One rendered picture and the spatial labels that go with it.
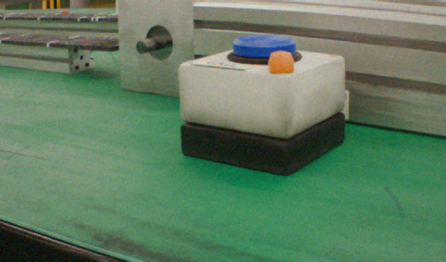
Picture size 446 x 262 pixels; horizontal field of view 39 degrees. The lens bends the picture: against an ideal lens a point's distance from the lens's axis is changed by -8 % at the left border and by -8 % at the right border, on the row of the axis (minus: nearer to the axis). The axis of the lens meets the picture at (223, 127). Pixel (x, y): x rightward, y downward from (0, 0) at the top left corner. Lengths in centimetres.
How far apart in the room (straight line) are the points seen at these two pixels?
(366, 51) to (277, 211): 18
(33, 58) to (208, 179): 44
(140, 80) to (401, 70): 25
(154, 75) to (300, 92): 23
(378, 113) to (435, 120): 5
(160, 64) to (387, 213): 31
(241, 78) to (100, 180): 10
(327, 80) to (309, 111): 3
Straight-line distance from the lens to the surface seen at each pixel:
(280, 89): 38
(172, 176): 40
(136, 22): 60
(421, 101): 47
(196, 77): 41
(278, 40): 41
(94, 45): 69
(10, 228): 35
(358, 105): 49
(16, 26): 113
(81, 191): 38
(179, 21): 57
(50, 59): 76
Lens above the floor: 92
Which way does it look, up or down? 16 degrees down
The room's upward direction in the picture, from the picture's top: 2 degrees counter-clockwise
